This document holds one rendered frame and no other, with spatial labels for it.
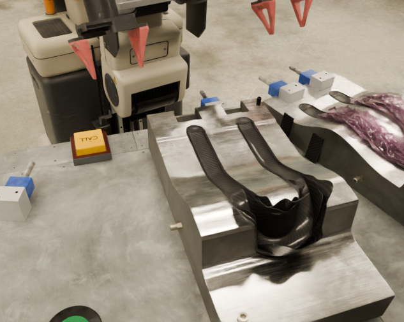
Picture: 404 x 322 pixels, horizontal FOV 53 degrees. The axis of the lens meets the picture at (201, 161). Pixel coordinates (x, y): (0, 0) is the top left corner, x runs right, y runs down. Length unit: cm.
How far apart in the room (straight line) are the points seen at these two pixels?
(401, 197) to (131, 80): 76
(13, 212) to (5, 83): 217
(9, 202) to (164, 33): 68
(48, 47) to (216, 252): 98
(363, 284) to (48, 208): 57
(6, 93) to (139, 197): 208
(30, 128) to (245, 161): 182
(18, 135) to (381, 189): 197
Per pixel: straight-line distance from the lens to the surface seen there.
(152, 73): 122
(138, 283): 70
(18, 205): 80
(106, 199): 83
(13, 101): 273
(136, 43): 86
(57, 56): 143
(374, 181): 86
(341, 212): 68
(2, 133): 248
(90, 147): 89
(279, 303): 62
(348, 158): 88
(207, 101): 101
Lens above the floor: 139
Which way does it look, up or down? 41 degrees down
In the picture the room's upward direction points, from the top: 3 degrees clockwise
